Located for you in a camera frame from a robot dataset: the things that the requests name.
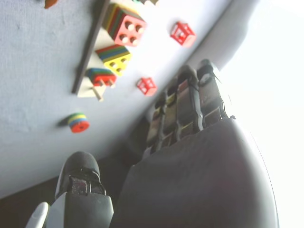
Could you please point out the round rainbow disc stack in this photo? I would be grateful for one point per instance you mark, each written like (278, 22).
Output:
(79, 126)

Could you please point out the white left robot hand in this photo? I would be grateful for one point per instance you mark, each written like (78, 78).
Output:
(190, 178)

